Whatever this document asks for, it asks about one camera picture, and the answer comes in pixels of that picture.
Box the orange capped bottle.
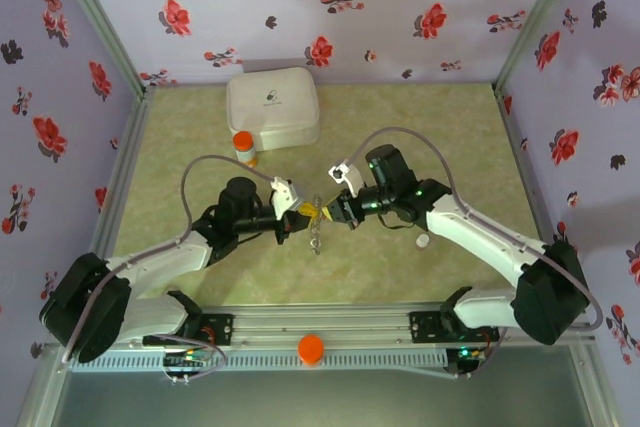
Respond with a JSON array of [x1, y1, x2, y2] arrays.
[[233, 130, 261, 169]]

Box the aluminium side rail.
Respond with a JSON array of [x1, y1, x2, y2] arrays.
[[74, 86, 157, 308], [492, 86, 586, 306]]

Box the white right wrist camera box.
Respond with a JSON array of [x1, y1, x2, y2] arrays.
[[327, 160, 374, 198]]

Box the lilac right arm cable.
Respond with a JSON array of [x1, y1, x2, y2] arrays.
[[347, 126, 604, 381]]

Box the aluminium corner post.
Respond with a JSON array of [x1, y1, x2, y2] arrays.
[[494, 0, 586, 93], [47, 0, 156, 98]]

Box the orange round button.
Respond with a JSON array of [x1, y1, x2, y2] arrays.
[[297, 334, 326, 367]]

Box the white zip case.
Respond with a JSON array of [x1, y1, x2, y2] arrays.
[[225, 66, 322, 152]]

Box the lilac left arm cable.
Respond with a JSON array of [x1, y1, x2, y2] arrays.
[[62, 154, 279, 386]]

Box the lilac arm cable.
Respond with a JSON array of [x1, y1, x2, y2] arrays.
[[347, 126, 604, 381], [62, 154, 279, 386]]

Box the grey slotted cable duct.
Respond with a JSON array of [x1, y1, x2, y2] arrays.
[[67, 350, 449, 374]]

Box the grey metal panel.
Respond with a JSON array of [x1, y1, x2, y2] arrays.
[[14, 346, 626, 427]]

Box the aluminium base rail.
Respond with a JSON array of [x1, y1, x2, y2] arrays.
[[47, 301, 596, 348]]

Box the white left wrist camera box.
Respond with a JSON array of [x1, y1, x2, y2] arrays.
[[269, 176, 307, 221]]

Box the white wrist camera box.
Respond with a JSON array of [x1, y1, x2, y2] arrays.
[[327, 160, 374, 198], [269, 176, 307, 221]]

